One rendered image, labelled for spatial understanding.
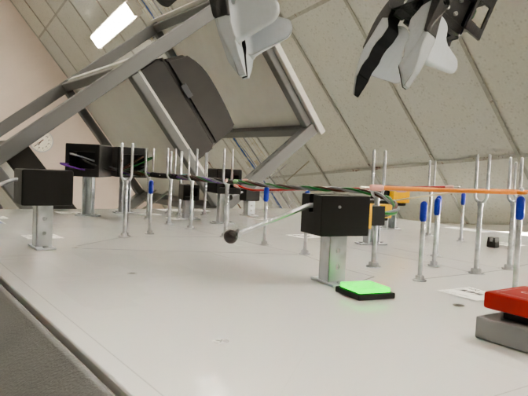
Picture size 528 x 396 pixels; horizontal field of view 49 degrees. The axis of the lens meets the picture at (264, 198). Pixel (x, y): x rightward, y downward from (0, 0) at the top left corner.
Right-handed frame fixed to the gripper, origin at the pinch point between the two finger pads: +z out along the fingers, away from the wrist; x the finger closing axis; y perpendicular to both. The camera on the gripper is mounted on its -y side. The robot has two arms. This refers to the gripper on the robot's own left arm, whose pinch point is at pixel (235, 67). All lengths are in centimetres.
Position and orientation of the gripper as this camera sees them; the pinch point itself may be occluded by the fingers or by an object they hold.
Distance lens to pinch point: 56.0
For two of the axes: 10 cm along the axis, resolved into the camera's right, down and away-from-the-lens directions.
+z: 1.0, 9.6, -2.6
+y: 9.3, -1.8, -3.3
